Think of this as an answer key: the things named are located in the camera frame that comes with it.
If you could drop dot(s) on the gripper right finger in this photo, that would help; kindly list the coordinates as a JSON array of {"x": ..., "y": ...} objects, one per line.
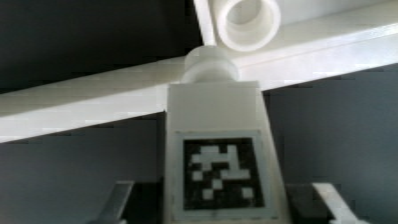
[{"x": 344, "y": 216}]

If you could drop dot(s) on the white square tabletop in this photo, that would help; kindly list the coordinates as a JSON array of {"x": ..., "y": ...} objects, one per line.
[{"x": 246, "y": 24}]

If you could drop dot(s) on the white U-shaped fence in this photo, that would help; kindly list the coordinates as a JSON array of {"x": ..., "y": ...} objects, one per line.
[{"x": 322, "y": 48}]

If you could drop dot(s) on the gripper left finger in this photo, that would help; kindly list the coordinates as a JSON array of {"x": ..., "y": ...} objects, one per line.
[{"x": 111, "y": 214}]

